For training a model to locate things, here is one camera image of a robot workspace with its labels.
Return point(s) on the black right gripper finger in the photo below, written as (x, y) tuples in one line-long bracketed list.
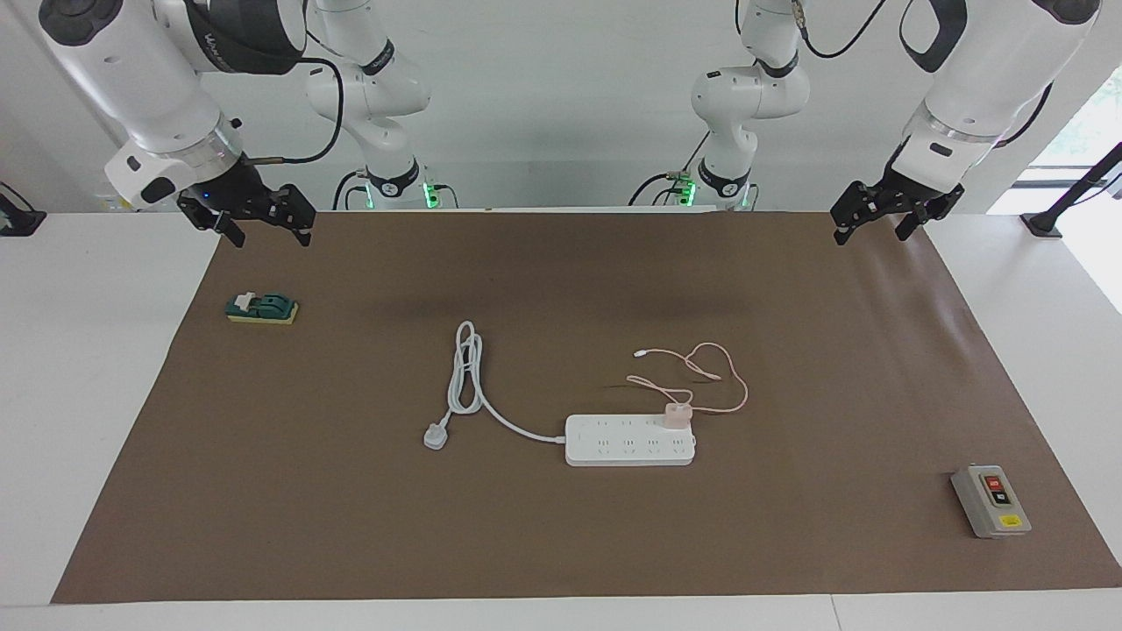
[(306, 230), (233, 231)]

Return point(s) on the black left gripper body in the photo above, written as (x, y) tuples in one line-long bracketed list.
[(894, 197)]

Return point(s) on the white power strip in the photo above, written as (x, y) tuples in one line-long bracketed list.
[(627, 447)]

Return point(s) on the black table clamp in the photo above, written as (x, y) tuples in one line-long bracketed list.
[(17, 219)]

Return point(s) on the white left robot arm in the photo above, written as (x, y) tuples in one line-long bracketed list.
[(990, 79)]

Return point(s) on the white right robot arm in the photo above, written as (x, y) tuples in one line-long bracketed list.
[(131, 79)]

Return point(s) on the black slanted stand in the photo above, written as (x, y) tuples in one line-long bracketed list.
[(1043, 223)]

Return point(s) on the green knife switch yellow base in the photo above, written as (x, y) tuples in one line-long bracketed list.
[(263, 308)]

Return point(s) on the grey push-button switch box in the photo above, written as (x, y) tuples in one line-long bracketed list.
[(986, 508)]

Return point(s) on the pink charger adapter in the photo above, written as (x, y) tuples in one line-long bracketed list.
[(677, 415)]

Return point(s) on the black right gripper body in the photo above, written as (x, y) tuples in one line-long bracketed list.
[(237, 197)]

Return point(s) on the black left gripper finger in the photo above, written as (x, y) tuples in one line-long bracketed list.
[(844, 231), (909, 225)]

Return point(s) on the brown table mat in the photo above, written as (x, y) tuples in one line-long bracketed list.
[(351, 526)]

